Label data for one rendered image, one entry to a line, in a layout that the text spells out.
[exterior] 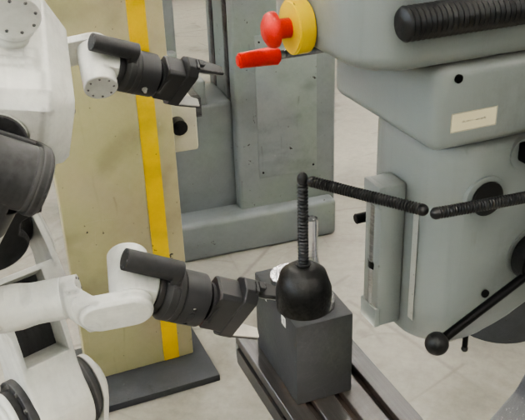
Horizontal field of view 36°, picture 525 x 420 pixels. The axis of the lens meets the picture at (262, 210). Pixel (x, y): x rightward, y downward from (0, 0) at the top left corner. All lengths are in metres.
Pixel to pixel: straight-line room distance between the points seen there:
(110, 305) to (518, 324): 2.38
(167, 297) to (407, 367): 2.07
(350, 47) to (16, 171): 0.46
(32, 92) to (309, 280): 0.46
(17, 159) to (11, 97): 0.12
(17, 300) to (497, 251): 0.69
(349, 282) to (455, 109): 2.86
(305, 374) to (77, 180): 1.41
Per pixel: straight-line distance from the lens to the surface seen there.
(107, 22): 2.64
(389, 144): 1.04
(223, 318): 1.32
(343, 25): 0.83
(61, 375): 1.51
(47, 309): 1.25
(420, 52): 0.83
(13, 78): 1.16
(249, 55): 0.99
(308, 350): 1.56
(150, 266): 1.21
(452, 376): 3.21
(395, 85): 0.94
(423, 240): 1.02
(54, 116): 1.16
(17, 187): 1.06
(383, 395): 1.66
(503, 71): 0.91
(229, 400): 3.07
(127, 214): 2.87
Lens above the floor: 1.98
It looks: 27 degrees down
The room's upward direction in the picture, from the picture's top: 2 degrees counter-clockwise
